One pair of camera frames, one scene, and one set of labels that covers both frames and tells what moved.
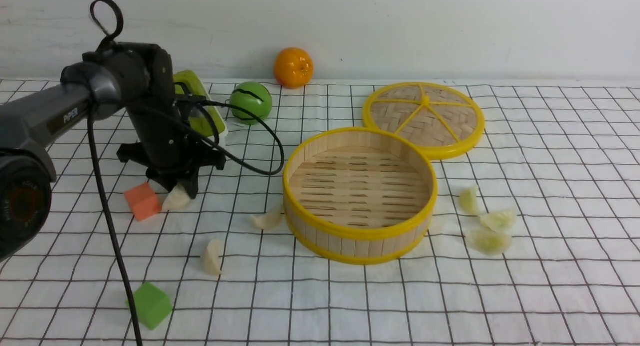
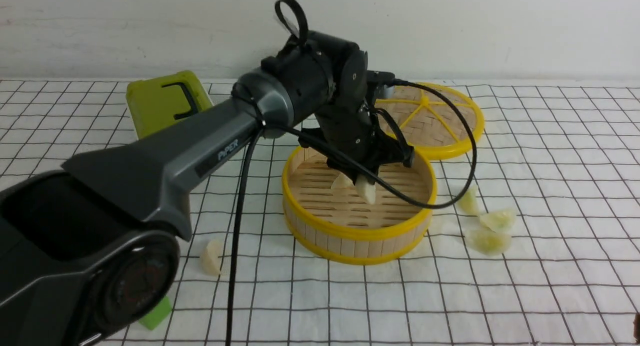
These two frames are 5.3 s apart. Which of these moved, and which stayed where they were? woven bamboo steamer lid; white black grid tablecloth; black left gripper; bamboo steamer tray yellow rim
Moved: black left gripper
Stayed: woven bamboo steamer lid; white black grid tablecloth; bamboo steamer tray yellow rim
